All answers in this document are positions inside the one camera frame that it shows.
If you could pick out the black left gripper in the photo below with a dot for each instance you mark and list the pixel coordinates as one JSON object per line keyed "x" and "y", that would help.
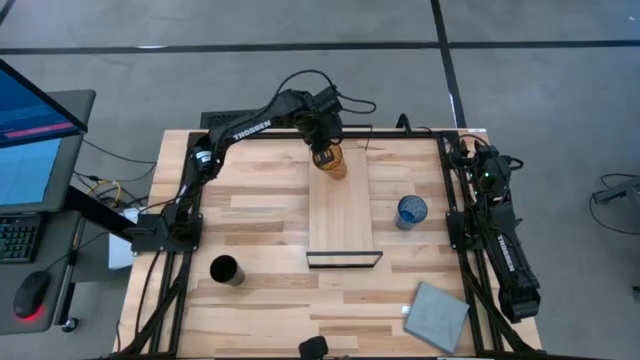
{"x": 320, "y": 125}

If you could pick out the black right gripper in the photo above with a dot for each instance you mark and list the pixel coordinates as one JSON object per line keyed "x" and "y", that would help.
{"x": 487, "y": 172}

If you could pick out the black cup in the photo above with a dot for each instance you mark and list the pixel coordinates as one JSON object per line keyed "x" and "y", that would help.
{"x": 226, "y": 270}

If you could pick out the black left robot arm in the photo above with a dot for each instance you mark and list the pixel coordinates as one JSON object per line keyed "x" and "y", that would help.
{"x": 250, "y": 129}

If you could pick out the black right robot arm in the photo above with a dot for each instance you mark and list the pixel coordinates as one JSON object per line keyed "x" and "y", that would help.
{"x": 507, "y": 260}

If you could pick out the blue translucent cup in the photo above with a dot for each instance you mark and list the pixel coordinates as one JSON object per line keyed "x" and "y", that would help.
{"x": 412, "y": 211}

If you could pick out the grey floor stand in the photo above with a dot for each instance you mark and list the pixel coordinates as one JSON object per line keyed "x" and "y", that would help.
{"x": 622, "y": 191}

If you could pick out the grey folded cloth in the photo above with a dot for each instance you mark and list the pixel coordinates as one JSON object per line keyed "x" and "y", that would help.
{"x": 436, "y": 316}

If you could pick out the white box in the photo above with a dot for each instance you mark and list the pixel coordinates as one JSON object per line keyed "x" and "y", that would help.
{"x": 120, "y": 245}

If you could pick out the computer monitor with blue screen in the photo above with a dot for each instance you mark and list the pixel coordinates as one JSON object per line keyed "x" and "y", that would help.
{"x": 35, "y": 150}

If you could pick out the grey computer desk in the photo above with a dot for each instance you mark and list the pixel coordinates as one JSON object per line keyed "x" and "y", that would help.
{"x": 45, "y": 280}

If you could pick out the black keyboard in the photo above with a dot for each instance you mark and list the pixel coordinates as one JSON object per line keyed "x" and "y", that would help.
{"x": 19, "y": 237}

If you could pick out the black computer mouse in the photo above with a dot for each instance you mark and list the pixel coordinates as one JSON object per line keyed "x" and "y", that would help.
{"x": 31, "y": 295}

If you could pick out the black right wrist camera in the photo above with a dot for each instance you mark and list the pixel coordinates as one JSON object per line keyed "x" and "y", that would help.
{"x": 489, "y": 154}

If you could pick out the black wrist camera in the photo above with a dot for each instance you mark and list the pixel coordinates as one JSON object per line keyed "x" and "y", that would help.
{"x": 329, "y": 100}
{"x": 489, "y": 154}

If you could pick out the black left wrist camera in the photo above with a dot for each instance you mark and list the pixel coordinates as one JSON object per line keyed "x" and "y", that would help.
{"x": 329, "y": 100}

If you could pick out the black table-level camera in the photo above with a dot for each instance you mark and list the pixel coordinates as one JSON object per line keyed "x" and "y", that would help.
{"x": 313, "y": 347}

